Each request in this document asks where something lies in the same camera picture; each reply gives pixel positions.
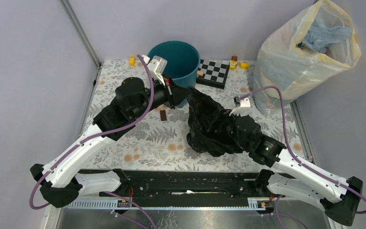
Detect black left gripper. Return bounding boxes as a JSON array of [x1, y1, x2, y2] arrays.
[[132, 73, 193, 120]]

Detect black trash bag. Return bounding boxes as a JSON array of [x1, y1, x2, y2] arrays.
[[186, 87, 243, 157]]

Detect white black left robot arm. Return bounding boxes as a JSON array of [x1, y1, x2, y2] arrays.
[[30, 77, 193, 208]]

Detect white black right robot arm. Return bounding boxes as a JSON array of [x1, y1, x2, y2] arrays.
[[219, 114, 363, 226]]

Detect teal plastic trash bin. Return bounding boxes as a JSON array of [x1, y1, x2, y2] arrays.
[[144, 41, 200, 108]]

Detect dark brown rectangular tile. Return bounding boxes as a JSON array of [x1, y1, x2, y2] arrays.
[[160, 110, 167, 122]]

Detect black white checkerboard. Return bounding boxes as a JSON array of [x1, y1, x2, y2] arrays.
[[196, 59, 230, 89]]

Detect floral patterned table mat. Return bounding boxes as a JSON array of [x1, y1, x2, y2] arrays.
[[84, 60, 310, 172]]

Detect yellow block far left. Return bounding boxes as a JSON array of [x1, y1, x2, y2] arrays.
[[129, 57, 135, 66]]

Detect yellow owl toy block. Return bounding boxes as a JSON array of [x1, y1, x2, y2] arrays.
[[229, 60, 237, 71]]

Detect yellow block near bag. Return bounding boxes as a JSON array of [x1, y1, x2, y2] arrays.
[[239, 62, 250, 69]]

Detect large translucent plastic bag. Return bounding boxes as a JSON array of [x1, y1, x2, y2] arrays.
[[253, 0, 361, 116]]

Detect blue crumpled plastic sheet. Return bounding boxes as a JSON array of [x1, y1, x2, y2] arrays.
[[297, 21, 352, 53]]

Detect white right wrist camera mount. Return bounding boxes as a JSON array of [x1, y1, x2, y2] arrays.
[[229, 97, 251, 116]]

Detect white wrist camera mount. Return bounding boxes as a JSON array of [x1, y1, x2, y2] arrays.
[[229, 97, 251, 116], [141, 55, 167, 86]]

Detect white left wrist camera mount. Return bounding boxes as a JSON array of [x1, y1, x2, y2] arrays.
[[141, 55, 167, 86]]

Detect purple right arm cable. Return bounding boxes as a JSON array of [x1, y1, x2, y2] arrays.
[[233, 86, 366, 229]]

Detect grey slotted cable duct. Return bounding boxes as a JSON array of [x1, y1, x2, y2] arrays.
[[66, 196, 266, 211]]

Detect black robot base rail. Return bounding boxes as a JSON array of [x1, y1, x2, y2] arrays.
[[75, 170, 272, 208]]

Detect aluminium frame post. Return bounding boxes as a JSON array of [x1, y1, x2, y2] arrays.
[[60, 0, 103, 68]]

